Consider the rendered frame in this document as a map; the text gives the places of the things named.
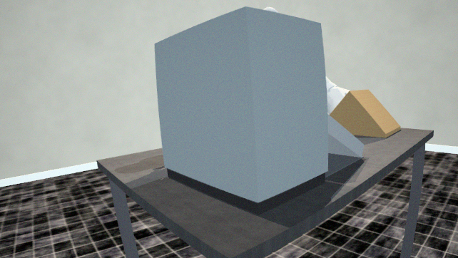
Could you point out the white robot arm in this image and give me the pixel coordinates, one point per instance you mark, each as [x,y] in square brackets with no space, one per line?
[334,94]

